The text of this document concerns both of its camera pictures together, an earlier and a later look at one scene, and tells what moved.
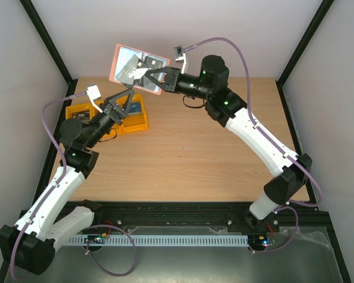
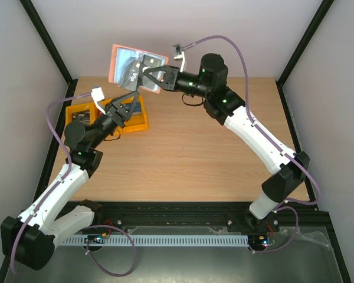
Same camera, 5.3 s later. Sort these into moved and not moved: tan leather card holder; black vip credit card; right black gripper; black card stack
Moved: black vip credit card
Not moved: black card stack; right black gripper; tan leather card holder
